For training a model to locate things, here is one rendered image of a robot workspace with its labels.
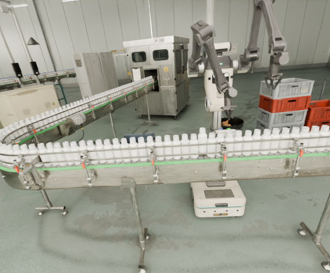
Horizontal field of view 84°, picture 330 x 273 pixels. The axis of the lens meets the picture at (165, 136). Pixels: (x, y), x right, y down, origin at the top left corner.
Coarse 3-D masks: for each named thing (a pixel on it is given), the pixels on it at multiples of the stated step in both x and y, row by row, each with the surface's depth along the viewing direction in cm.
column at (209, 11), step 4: (208, 0) 711; (212, 0) 710; (208, 4) 717; (212, 4) 716; (208, 8) 722; (212, 8) 720; (208, 12) 728; (212, 12) 726; (208, 16) 733; (212, 16) 730; (208, 20) 738; (212, 20) 734; (212, 24) 739; (208, 36) 762
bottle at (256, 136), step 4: (256, 132) 117; (260, 132) 117; (252, 136) 120; (256, 136) 118; (260, 136) 118; (252, 144) 121; (256, 144) 119; (260, 144) 120; (252, 148) 122; (256, 148) 120; (252, 152) 122; (256, 152) 121
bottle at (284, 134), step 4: (284, 128) 118; (288, 128) 116; (284, 132) 116; (288, 132) 116; (280, 136) 118; (284, 136) 116; (288, 136) 116; (284, 140) 117; (288, 140) 117; (280, 144) 119; (284, 144) 118; (280, 152) 121; (284, 152) 120
